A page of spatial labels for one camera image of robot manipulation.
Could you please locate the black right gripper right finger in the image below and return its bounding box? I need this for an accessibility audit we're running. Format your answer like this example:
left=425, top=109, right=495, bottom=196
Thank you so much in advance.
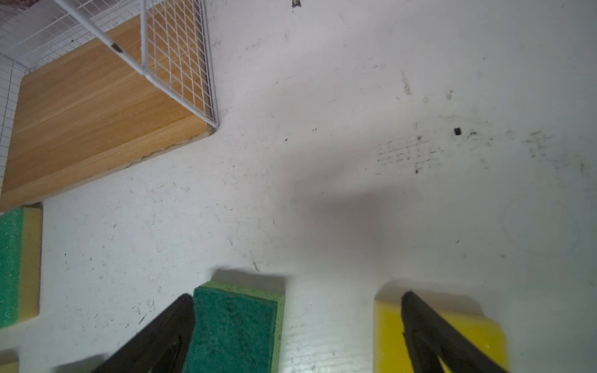
left=401, top=291, right=506, bottom=373

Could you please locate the yellow sponge right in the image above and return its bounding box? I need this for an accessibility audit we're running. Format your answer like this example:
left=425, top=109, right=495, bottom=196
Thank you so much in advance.
left=373, top=300, right=510, bottom=372

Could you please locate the white wire three-tier shelf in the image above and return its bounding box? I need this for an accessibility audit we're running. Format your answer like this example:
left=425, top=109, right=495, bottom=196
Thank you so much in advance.
left=1, top=1, right=218, bottom=194

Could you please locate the bottom wooden shelf board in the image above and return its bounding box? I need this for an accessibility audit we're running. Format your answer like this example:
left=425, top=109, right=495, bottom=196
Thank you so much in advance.
left=0, top=13, right=215, bottom=213

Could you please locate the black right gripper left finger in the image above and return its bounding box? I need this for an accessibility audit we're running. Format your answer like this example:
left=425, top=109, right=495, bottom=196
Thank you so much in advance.
left=94, top=294, right=195, bottom=372

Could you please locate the light green sponge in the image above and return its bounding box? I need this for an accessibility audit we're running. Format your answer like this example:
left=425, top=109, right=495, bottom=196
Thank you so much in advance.
left=1, top=207, right=43, bottom=329

